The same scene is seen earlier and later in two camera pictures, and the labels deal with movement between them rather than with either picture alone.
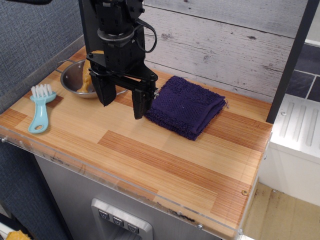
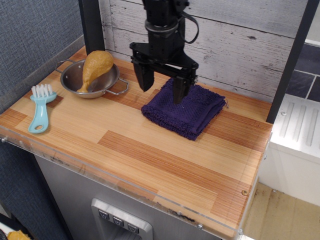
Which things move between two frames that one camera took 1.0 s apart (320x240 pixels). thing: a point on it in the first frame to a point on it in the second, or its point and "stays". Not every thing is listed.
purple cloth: [185, 107] stays
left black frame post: [90, 26] stays
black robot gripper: [124, 59] to [165, 50]
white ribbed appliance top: [296, 126] stays
